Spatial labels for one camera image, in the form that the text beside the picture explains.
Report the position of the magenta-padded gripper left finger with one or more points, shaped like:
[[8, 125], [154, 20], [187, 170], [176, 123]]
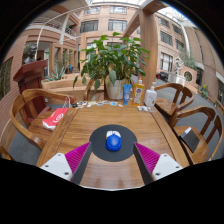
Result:
[[60, 165]]

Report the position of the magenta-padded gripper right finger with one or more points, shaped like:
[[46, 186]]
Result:
[[163, 165]]

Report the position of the blue and white computer mouse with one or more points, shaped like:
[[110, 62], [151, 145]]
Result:
[[113, 142]]

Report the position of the round black mouse pad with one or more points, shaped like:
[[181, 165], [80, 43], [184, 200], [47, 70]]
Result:
[[128, 145]]

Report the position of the wooden armchair with notebook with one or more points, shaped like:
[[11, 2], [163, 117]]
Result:
[[203, 155]]

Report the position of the red and white bag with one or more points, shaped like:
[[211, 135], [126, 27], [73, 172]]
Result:
[[55, 118]]

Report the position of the clear plastic packet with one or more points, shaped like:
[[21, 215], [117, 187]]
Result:
[[144, 108]]

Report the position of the white pump bottle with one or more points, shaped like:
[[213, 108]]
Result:
[[150, 97]]

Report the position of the yellow liquid soap bottle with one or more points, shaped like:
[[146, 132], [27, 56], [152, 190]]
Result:
[[139, 93]]

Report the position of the blue printed card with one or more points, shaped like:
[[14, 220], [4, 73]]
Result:
[[113, 103]]

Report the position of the blue squeeze tube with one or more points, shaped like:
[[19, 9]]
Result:
[[126, 95]]

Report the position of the long wooden planter box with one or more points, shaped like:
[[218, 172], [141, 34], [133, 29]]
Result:
[[63, 85]]

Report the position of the yellow flower plant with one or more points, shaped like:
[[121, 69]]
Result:
[[204, 91]]

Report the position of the dark red wooden lectern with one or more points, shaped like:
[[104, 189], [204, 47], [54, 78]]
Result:
[[31, 78]]

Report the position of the spiky green agave plant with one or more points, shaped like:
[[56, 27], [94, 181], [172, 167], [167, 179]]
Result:
[[56, 73]]

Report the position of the white sculpture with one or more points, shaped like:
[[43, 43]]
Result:
[[179, 66]]

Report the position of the wooden pillar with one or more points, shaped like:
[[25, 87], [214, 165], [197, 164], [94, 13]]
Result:
[[148, 50]]

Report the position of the leafy green potted plant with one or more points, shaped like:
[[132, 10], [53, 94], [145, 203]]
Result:
[[113, 58]]

